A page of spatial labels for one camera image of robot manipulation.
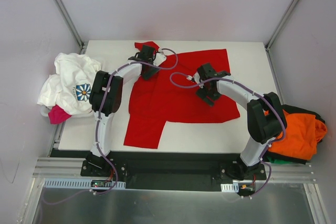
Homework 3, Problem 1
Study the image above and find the white daisy print t-shirt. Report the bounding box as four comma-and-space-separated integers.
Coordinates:
37, 52, 103, 118

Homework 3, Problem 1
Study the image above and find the aluminium front rail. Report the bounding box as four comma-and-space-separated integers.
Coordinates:
33, 157, 317, 183

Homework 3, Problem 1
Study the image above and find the right aluminium frame post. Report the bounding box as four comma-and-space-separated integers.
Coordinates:
265, 0, 301, 52

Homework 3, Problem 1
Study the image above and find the green t-shirt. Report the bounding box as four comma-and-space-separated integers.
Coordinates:
267, 157, 291, 164

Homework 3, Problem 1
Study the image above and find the left aluminium frame post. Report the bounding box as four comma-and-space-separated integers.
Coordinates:
54, 0, 87, 54

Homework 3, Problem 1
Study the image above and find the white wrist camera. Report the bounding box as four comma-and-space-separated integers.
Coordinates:
153, 50, 166, 66
186, 72, 200, 83

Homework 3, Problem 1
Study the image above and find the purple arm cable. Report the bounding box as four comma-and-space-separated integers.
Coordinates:
41, 48, 179, 205
169, 71, 287, 156

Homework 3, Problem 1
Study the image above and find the white slotted cable duct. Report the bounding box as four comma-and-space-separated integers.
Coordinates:
44, 178, 126, 190

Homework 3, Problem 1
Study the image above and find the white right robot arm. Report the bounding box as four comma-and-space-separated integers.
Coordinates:
193, 63, 287, 179

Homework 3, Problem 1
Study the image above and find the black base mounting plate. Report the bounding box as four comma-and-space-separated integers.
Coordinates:
80, 151, 266, 191

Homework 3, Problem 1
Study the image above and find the orange t-shirt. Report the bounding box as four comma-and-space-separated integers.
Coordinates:
264, 111, 328, 164

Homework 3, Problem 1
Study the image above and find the pink t-shirt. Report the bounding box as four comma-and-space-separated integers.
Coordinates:
48, 105, 71, 124

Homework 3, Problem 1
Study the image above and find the red t-shirt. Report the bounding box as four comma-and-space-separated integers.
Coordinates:
124, 49, 240, 149

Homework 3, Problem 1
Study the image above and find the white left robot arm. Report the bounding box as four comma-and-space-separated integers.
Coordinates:
89, 45, 167, 157

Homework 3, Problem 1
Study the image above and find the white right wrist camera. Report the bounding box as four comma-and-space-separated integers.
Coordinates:
186, 72, 200, 83

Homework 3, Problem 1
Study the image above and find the black t-shirt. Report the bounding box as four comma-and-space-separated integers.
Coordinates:
281, 104, 328, 164

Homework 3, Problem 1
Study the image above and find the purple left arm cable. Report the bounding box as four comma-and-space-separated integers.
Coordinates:
41, 48, 179, 205

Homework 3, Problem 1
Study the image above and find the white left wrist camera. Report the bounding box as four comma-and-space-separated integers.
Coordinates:
153, 50, 166, 66

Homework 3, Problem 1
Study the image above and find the aluminium frame post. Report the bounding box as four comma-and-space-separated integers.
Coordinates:
54, 0, 87, 54
265, 0, 301, 52

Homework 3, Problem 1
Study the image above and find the small white cable duct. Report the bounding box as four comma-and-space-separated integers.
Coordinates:
220, 183, 239, 193

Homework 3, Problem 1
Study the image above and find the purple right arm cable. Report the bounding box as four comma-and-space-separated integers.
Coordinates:
169, 71, 287, 156

